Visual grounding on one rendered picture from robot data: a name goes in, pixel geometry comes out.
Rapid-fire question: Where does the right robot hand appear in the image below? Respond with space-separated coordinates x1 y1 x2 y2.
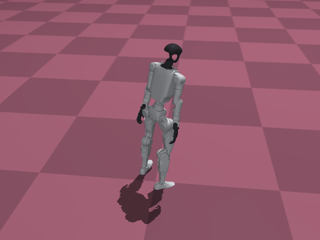
169 122 179 144

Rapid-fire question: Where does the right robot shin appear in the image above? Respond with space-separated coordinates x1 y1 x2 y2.
157 152 170 185

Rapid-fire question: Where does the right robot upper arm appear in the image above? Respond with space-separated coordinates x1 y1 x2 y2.
172 72 186 106

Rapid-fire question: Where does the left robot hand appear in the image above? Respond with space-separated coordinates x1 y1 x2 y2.
136 104 146 124

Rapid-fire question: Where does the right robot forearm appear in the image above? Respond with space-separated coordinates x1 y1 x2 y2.
172 99 183 127

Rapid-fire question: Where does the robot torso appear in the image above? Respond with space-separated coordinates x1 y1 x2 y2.
148 61 180 123

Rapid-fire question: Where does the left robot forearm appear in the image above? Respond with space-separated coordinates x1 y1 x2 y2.
141 86 151 109

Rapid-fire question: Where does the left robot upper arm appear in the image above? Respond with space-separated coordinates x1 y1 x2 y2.
146 62 159 90

